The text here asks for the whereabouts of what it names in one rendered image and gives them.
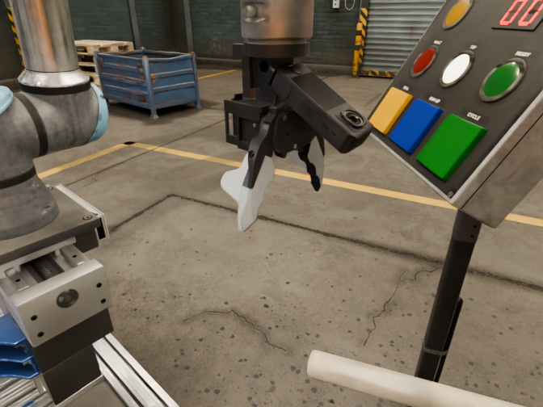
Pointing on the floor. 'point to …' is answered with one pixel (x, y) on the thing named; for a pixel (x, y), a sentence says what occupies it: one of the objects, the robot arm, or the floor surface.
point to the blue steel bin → (149, 78)
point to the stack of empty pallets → (98, 52)
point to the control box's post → (448, 291)
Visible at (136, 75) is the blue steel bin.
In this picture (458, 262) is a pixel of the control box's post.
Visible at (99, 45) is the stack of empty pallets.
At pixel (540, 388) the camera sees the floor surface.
